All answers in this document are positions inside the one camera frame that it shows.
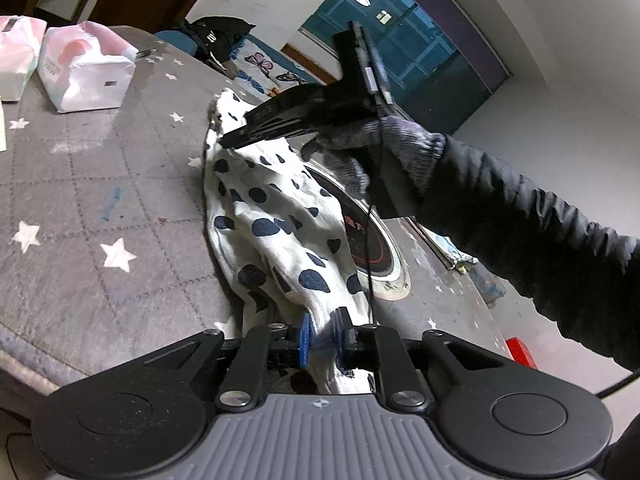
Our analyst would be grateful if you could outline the white polka dot garment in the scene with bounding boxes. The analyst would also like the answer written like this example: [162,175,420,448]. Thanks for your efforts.
[202,87,376,396]

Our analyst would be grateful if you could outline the round built-in induction cooker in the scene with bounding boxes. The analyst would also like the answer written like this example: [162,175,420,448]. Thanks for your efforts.
[300,160,412,302]

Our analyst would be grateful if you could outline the person's right hand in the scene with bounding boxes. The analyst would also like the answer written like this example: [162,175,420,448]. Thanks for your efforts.
[300,114,447,198]

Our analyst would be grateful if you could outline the red plastic stool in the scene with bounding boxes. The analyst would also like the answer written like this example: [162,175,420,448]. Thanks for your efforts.
[505,337,540,371]

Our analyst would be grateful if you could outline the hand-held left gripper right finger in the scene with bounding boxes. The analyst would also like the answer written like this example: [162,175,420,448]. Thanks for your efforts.
[335,306,506,414]

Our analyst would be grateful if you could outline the black bag and clothes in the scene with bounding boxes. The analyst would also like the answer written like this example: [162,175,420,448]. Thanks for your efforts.
[172,16,256,78]

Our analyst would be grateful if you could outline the butterfly print pillow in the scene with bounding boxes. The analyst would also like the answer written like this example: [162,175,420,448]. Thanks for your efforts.
[227,35,323,101]

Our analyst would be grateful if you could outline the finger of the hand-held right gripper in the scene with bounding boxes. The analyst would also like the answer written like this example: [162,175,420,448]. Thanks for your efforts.
[219,121,312,151]

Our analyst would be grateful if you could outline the white and pink tissue pack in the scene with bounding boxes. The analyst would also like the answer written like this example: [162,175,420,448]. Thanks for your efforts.
[37,21,139,113]
[0,15,47,102]

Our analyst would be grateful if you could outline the person's right forearm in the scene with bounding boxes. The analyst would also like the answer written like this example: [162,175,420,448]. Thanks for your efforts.
[415,135,640,373]

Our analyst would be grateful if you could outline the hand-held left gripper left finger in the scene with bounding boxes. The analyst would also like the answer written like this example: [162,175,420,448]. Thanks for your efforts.
[142,312,313,412]

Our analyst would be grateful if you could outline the dark window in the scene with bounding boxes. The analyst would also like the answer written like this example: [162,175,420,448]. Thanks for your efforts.
[282,0,513,136]

